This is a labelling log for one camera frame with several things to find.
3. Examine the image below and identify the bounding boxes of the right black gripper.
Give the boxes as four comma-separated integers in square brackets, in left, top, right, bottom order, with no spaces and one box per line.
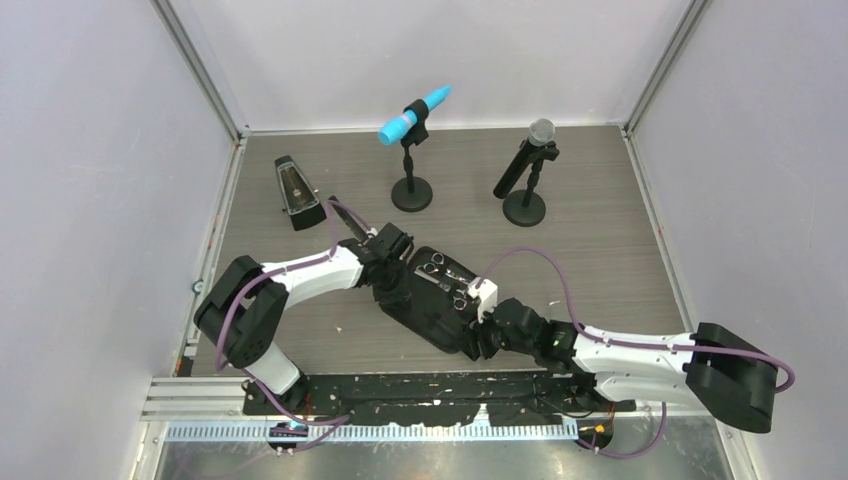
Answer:
[454,299,537,363]

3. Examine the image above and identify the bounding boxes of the silver scissors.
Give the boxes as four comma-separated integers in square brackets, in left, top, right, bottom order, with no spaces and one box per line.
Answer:
[445,268,470,311]
[414,252,468,291]

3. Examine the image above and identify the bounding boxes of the black zip tool case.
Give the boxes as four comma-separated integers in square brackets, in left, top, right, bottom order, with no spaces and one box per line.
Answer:
[378,246,476,356]

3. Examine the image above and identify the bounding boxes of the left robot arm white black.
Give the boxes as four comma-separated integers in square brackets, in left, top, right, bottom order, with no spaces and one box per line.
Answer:
[193,223,413,414]

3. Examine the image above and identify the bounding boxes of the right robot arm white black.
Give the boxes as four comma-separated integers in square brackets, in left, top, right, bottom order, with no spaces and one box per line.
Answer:
[470,298,778,434]

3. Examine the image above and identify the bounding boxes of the black comb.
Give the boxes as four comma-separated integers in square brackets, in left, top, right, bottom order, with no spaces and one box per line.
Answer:
[327,195,369,242]

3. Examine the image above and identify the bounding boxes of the left black microphone stand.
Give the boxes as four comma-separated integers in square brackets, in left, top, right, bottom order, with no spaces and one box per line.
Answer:
[391,99,433,213]

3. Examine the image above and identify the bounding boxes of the black microphone stand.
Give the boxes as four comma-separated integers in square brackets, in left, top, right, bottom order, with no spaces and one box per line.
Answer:
[502,160,554,227]
[391,99,433,213]

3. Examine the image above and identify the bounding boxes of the black metronome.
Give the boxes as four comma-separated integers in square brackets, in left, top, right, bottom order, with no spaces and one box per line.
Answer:
[274,155,327,231]

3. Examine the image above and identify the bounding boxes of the right black microphone stand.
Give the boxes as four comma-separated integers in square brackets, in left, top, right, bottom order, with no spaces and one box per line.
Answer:
[502,160,554,227]

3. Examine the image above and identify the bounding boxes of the blue microphone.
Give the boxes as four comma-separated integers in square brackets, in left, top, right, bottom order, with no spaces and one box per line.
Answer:
[377,85,452,146]

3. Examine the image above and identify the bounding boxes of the black silver microphone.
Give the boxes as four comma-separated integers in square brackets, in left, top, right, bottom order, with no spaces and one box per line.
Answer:
[493,118,559,199]

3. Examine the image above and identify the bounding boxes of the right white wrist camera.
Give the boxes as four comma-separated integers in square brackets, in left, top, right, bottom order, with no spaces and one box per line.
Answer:
[466,277,498,324]

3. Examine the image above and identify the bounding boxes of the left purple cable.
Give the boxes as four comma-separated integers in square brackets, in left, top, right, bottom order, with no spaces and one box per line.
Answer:
[215,198,379,455]

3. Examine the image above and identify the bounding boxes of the purple cable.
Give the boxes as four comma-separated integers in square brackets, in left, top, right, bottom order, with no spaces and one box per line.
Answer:
[473,246,796,460]
[215,198,379,455]

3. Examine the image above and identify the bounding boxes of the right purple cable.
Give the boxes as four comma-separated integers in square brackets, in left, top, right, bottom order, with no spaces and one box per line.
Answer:
[473,246,796,460]

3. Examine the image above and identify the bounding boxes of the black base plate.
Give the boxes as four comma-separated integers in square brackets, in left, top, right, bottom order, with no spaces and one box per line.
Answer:
[241,370,636,427]

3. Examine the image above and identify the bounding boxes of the aluminium rail front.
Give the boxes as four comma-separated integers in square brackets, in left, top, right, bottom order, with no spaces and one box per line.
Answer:
[141,377,659,443]

